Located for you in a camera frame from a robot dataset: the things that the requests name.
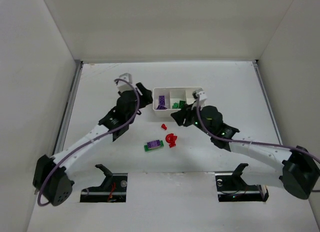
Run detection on small green lego brick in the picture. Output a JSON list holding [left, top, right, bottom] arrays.
[[172, 102, 180, 109]]

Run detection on purple lego brick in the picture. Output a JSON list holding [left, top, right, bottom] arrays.
[[156, 105, 167, 110]]

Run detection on green plate purple brick lego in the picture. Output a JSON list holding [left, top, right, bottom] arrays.
[[144, 140, 164, 152]]

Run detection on green purple lego assembly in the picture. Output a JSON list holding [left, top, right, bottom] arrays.
[[178, 100, 188, 109]]

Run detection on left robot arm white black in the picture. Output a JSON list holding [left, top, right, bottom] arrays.
[[32, 79, 153, 206]]

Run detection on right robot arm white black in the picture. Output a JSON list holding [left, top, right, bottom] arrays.
[[171, 104, 320, 200]]

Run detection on white three-compartment container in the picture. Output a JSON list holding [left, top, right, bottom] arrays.
[[152, 87, 203, 121]]

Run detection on red round lego piece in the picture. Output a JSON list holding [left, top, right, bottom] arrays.
[[165, 133, 178, 148]]

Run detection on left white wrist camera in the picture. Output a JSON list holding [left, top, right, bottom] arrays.
[[116, 73, 132, 93]]

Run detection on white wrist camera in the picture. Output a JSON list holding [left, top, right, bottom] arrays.
[[192, 89, 208, 107], [116, 73, 132, 93]]

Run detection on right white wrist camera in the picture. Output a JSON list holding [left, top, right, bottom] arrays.
[[192, 89, 208, 107]]

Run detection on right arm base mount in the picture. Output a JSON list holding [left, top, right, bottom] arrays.
[[215, 163, 269, 202]]

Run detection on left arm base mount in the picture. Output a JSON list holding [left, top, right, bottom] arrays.
[[79, 164, 128, 203]]

